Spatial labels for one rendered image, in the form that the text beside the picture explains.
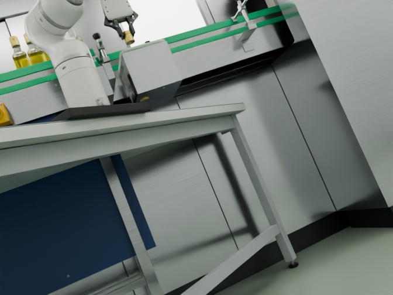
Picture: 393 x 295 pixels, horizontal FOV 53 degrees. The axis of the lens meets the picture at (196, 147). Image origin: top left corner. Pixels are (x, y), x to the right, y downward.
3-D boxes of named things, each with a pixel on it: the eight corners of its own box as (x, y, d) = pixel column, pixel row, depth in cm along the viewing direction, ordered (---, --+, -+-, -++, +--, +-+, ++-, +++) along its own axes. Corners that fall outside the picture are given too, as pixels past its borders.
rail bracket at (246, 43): (252, 51, 181) (233, 7, 184) (266, 34, 165) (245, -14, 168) (243, 54, 180) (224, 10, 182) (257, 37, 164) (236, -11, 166)
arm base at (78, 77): (137, 105, 120) (115, 50, 122) (84, 112, 106) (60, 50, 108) (104, 127, 133) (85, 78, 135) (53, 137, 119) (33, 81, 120)
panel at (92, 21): (211, 37, 200) (186, -22, 203) (213, 34, 197) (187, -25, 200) (31, 90, 174) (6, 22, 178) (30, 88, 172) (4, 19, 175)
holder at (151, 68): (170, 103, 166) (157, 69, 167) (182, 79, 139) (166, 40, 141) (132, 116, 161) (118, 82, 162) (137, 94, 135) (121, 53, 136)
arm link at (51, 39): (68, 55, 113) (40, -18, 115) (37, 84, 124) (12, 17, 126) (100, 57, 123) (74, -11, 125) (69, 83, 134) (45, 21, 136)
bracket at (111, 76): (116, 85, 162) (110, 70, 163) (117, 77, 153) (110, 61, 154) (108, 88, 161) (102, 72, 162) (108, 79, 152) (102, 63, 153)
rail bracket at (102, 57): (110, 72, 164) (99, 45, 166) (110, 55, 148) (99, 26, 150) (103, 74, 163) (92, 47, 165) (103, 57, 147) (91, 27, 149)
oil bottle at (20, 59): (44, 99, 163) (26, 53, 165) (41, 95, 157) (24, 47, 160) (30, 103, 161) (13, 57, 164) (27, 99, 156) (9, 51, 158)
